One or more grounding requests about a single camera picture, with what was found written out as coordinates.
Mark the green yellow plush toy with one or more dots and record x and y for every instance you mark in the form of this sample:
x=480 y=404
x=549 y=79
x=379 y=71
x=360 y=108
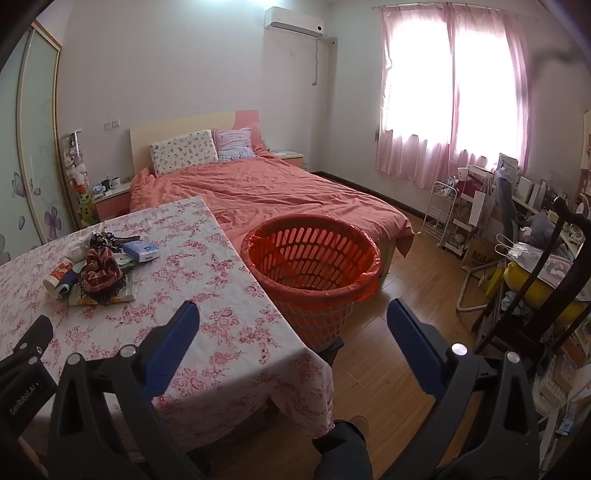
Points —
x=86 y=207

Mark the white air conditioner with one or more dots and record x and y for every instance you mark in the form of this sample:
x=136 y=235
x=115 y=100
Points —
x=293 y=21

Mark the beige pink nightstand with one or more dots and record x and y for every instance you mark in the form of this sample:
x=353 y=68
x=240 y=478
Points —
x=288 y=159

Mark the pink floral tablecloth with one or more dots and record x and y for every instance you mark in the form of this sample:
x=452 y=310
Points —
x=207 y=286

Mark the dark wooden chair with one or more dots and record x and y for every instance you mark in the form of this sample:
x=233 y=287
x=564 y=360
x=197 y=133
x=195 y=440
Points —
x=565 y=258

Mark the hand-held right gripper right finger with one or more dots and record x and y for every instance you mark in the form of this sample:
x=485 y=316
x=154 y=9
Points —
x=415 y=346

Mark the crumpled cream cloth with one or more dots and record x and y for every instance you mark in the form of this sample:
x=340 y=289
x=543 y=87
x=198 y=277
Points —
x=76 y=247

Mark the red plaid cloth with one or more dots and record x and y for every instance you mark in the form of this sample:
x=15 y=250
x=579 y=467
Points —
x=99 y=274

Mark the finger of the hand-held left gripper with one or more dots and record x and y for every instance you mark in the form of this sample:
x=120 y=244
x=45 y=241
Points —
x=34 y=337

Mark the stuffed toys pile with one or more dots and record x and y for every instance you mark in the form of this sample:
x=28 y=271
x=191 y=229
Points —
x=76 y=166

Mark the light blue tissue pack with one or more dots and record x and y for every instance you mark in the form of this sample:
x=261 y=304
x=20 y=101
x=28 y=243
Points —
x=141 y=251

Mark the white metal tube frame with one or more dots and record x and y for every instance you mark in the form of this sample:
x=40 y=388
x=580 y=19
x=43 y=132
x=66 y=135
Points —
x=464 y=295

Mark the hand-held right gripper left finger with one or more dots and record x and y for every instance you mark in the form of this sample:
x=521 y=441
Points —
x=171 y=344

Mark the white paper bag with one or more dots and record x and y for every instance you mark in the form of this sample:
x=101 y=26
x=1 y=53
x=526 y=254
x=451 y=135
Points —
x=482 y=205

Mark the yellow bag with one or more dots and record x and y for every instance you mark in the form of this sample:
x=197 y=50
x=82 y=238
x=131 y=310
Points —
x=545 y=286

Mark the wardrobe with purple flower doors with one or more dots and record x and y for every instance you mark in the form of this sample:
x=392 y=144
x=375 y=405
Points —
x=37 y=161

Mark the grey office chair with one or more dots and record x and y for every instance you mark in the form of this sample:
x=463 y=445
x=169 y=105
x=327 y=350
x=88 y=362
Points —
x=507 y=207

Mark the dark floral cloth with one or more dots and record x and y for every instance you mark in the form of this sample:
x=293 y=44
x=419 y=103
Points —
x=104 y=240

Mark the white shelf cart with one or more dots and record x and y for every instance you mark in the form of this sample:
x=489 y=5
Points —
x=464 y=217

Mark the bed with beige headboard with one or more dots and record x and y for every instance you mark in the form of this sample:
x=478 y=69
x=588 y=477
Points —
x=184 y=124

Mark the coral duvet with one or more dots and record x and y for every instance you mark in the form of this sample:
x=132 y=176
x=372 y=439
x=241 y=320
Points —
x=277 y=194

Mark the light green sock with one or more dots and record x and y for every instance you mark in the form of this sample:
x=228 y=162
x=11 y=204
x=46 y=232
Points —
x=123 y=261

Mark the black mug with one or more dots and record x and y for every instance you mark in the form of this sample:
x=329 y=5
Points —
x=107 y=185

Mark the red plastic laundry basket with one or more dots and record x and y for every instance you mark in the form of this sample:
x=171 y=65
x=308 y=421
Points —
x=314 y=258

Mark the person's leg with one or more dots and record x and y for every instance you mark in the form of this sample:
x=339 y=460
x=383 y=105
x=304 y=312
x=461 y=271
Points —
x=339 y=450

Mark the pink window curtain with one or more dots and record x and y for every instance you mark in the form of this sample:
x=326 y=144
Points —
x=415 y=152

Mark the pink striped pillow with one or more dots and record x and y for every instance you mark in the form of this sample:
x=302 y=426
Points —
x=233 y=145

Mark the floral print pillow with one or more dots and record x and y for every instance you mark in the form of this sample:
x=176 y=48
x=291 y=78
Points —
x=184 y=152

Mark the yellow white snack wrapper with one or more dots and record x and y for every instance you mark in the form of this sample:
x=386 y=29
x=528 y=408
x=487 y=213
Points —
x=121 y=295

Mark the brown paper bag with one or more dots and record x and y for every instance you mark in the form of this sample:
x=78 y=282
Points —
x=478 y=258

